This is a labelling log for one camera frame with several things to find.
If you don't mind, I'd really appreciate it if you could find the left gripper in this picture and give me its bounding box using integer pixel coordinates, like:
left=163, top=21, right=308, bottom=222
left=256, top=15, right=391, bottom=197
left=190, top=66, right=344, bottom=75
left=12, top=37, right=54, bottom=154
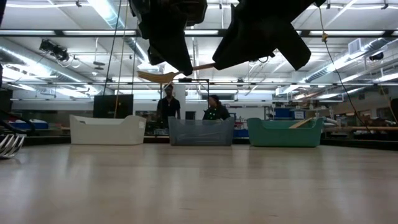
left=129, top=0, right=208, bottom=77

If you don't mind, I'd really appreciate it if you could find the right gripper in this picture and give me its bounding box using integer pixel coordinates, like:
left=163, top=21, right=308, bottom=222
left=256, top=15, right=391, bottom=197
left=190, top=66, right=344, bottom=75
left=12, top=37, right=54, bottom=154
left=213, top=0, right=327, bottom=71

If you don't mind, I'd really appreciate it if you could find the wooden spatula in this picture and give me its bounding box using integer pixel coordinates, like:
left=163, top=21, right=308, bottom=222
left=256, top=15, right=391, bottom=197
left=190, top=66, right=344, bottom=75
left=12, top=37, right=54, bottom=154
left=136, top=62, right=216, bottom=85

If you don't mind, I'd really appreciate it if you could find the gold fork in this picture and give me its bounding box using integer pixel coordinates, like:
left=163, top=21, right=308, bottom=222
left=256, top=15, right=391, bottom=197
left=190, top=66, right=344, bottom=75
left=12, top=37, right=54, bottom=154
left=288, top=117, right=313, bottom=129

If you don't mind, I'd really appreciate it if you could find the orange-handled silver fork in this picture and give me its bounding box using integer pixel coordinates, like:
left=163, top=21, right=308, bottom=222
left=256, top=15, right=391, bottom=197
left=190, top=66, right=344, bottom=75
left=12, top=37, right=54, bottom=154
left=0, top=133, right=26, bottom=160

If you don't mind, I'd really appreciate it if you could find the fluorescent ceiling light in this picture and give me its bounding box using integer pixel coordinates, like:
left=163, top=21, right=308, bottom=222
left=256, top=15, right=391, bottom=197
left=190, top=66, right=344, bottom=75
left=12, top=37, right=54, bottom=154
left=309, top=30, right=386, bottom=36
left=62, top=29, right=137, bottom=36
left=0, top=29, right=57, bottom=36
left=183, top=29, right=220, bottom=35

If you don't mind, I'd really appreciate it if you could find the standing person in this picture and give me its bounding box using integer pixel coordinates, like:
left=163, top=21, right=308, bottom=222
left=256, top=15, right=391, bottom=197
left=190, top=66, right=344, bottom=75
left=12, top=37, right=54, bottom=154
left=156, top=83, right=182, bottom=129

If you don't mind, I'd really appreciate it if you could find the seated person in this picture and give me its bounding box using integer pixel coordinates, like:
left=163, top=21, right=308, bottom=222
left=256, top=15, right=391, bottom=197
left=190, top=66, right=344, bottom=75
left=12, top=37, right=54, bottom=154
left=201, top=94, right=231, bottom=121

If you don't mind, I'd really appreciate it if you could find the blue storage bin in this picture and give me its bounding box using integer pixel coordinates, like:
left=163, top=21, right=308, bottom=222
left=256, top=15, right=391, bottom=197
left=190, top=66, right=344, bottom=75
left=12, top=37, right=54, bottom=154
left=9, top=121, right=49, bottom=130
left=273, top=107, right=307, bottom=121

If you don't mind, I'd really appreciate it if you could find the black panel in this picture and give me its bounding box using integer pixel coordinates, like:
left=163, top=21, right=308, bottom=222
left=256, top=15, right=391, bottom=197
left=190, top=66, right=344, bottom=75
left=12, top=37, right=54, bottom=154
left=93, top=94, right=134, bottom=119

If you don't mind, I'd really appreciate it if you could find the grey translucent plastic bin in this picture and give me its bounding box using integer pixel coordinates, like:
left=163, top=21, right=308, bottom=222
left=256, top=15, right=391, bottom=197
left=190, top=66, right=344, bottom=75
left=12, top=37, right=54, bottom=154
left=167, top=116, right=236, bottom=147

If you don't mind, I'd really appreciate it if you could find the grey ceiling vent box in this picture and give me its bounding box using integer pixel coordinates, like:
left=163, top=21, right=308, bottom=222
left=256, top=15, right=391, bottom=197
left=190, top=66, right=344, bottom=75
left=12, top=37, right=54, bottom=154
left=348, top=37, right=371, bottom=56

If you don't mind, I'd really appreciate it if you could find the teal plastic bin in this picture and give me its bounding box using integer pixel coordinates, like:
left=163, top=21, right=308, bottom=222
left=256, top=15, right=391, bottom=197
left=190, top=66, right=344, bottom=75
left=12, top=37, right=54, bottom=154
left=247, top=116, right=325, bottom=148

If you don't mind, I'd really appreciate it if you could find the white plastic bin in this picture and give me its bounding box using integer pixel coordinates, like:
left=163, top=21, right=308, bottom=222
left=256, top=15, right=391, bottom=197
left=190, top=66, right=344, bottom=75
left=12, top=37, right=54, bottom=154
left=69, top=114, right=147, bottom=146

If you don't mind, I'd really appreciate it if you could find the black ceiling-mounted device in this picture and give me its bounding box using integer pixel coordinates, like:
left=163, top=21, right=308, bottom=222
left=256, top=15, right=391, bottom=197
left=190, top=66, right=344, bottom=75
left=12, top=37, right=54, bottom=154
left=39, top=39, right=71, bottom=62

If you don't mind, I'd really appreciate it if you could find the long wooden beam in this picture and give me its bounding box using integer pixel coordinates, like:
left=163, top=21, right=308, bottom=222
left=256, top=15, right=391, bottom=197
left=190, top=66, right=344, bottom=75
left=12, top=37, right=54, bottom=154
left=323, top=125, right=398, bottom=131

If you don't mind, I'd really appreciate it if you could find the black hanging cable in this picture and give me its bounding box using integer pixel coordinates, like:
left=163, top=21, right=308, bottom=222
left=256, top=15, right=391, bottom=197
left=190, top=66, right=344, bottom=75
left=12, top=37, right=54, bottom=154
left=102, top=0, right=123, bottom=96

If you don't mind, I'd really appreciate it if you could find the yellow hanging cable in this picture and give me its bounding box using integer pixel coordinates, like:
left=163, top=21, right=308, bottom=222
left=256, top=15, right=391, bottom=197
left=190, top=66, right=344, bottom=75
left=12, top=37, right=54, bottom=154
left=113, top=0, right=129, bottom=119

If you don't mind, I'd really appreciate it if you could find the black metal table frame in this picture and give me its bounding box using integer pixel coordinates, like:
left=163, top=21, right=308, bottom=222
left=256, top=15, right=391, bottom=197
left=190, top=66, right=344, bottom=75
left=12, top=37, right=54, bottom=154
left=0, top=133, right=398, bottom=152

